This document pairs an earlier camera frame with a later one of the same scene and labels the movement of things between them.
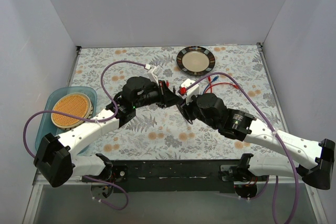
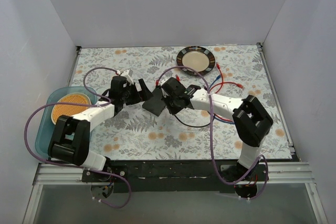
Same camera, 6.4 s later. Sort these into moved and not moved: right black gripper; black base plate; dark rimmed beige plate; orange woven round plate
Moved: right black gripper
Not moved: orange woven round plate; black base plate; dark rimmed beige plate
